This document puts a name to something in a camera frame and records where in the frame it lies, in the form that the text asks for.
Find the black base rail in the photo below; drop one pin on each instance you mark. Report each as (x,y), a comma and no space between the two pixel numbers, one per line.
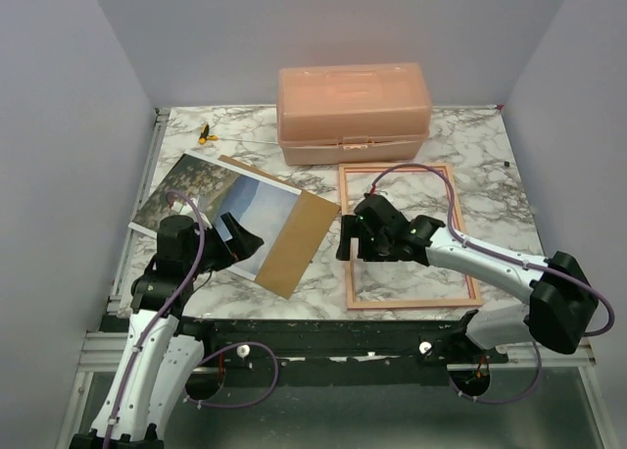
(334,353)

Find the pink wooden picture frame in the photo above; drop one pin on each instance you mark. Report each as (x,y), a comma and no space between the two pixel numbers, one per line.
(398,286)

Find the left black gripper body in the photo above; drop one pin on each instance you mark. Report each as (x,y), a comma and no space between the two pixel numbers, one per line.
(216,255)

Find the brown cardboard backing board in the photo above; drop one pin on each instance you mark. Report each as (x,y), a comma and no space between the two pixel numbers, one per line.
(291,221)

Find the yellow black screwdriver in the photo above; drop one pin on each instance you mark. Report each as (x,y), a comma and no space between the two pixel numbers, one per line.
(206,136)

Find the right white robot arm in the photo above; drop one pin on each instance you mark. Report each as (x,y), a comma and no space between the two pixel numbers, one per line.
(555,299)

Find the pink translucent plastic toolbox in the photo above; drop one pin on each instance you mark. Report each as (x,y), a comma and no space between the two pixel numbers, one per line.
(352,114)

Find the landscape photo print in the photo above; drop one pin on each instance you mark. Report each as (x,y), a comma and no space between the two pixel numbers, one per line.
(211,182)

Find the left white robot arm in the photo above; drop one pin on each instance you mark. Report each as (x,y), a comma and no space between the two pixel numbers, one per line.
(162,348)

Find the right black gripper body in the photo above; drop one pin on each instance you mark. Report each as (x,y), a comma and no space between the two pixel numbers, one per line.
(374,247)

